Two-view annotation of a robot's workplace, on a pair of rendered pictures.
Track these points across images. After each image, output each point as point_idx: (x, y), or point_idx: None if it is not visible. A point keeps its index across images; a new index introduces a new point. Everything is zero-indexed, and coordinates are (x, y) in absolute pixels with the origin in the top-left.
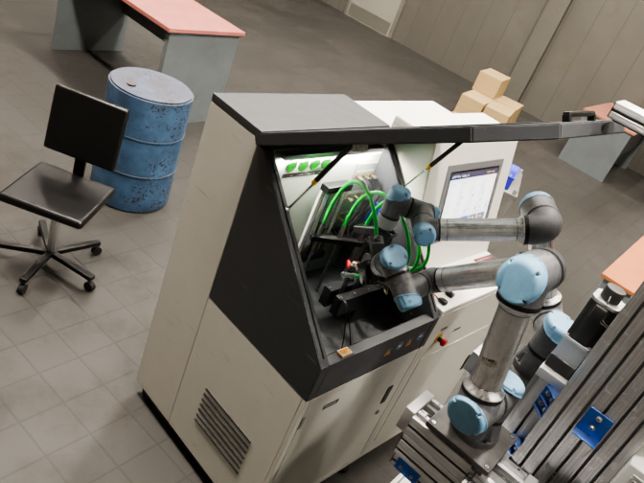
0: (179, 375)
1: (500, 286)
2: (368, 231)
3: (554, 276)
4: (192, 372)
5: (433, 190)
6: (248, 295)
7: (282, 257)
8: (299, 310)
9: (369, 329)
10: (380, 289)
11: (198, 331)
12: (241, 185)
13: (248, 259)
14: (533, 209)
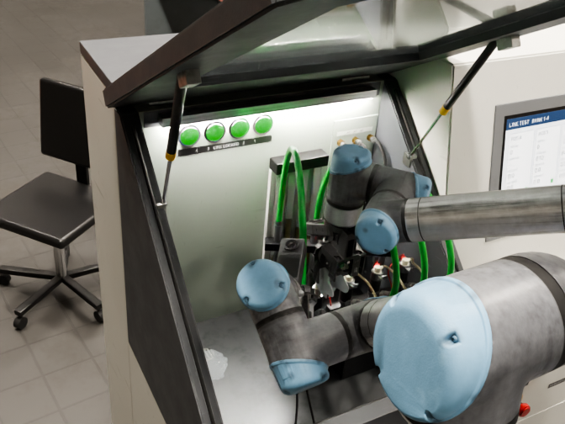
0: None
1: (381, 365)
2: (320, 230)
3: (528, 338)
4: None
5: (470, 150)
6: (149, 344)
7: (159, 285)
8: (184, 373)
9: (376, 389)
10: None
11: (131, 389)
12: (116, 174)
13: (139, 288)
14: None
